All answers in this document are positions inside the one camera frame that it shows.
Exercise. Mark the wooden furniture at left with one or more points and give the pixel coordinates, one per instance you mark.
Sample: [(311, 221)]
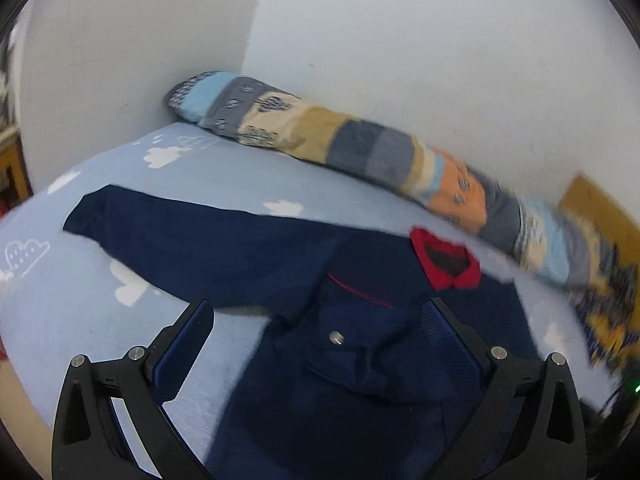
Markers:
[(15, 184)]

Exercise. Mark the navy jacket with red collar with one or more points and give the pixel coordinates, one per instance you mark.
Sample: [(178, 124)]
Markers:
[(320, 397)]

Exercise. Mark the patchwork rolled quilt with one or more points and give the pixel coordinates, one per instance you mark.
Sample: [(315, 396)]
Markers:
[(562, 248)]

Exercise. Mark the patterned yellow navy cloth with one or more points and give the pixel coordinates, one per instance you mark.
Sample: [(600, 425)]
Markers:
[(606, 312)]

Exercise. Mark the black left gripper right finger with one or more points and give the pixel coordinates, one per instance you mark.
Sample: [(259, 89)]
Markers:
[(478, 409)]

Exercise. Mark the wooden headboard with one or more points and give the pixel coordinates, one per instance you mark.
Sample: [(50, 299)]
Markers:
[(587, 199)]

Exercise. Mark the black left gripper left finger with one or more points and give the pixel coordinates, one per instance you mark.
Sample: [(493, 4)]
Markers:
[(88, 441)]

